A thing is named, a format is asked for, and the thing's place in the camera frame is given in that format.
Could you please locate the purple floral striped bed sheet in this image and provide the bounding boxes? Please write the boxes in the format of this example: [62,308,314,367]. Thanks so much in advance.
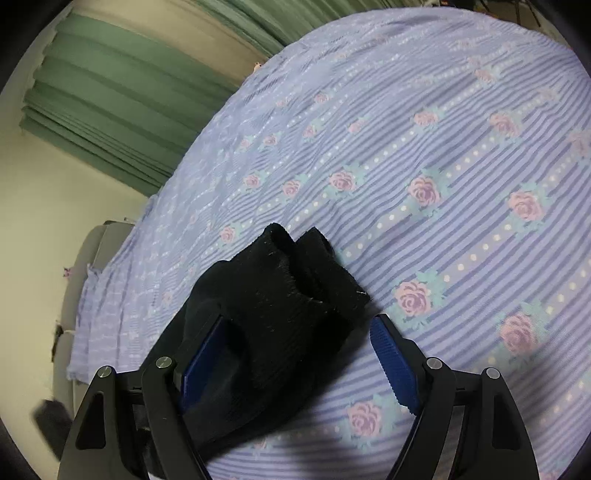
[67,7,591,480]

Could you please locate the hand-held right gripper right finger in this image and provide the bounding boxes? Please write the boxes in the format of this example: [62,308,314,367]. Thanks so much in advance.
[369,314,540,480]

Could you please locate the green curtain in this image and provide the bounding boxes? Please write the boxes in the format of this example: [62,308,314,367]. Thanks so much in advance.
[19,0,289,197]

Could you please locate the grey bed frame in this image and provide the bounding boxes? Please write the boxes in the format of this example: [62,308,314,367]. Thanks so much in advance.
[50,220,139,448]

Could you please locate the black pants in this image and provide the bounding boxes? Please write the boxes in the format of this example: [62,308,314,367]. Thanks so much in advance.
[121,222,373,480]

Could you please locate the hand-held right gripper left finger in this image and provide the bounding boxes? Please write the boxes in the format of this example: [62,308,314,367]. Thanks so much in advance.
[58,315,228,480]

